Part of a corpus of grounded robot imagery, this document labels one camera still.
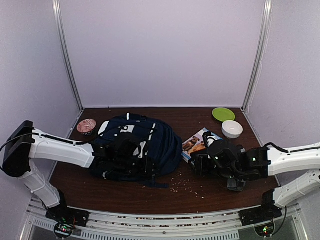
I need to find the aluminium frame post right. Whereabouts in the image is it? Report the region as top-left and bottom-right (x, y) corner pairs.
(241, 0), (273, 113)

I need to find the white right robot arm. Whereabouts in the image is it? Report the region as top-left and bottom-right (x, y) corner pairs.
(188, 132), (320, 221)

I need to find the grey pencil case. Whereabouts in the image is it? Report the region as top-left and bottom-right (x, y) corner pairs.
(227, 177), (247, 192)

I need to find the aluminium frame post left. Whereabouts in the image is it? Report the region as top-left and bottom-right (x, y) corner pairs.
(52, 0), (84, 112)

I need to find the aluminium front rail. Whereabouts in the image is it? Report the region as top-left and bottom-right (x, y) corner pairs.
(19, 197), (308, 240)

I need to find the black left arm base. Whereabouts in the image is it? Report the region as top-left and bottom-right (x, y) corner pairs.
(45, 190), (90, 227)

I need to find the green plate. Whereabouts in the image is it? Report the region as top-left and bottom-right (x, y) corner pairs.
(212, 107), (236, 122)

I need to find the white bowl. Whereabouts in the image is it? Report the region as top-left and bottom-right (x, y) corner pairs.
(221, 120), (244, 139)

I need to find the aluminium frame post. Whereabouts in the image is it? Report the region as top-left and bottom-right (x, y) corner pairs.
(52, 0), (84, 112)
(241, 0), (273, 113)

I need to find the navy blue backpack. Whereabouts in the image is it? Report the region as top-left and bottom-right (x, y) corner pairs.
(91, 113), (183, 189)

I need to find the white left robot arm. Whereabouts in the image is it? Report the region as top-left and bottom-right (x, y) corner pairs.
(2, 118), (165, 222)

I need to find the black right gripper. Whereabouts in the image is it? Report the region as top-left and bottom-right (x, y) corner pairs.
(188, 155), (241, 181)

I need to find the orange patterned bowl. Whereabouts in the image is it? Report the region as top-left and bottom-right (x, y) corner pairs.
(76, 118), (97, 136)

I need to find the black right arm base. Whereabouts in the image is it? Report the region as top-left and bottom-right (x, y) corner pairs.
(238, 189), (282, 226)

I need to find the dog picture book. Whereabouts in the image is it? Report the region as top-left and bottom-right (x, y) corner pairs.
(182, 128), (222, 163)

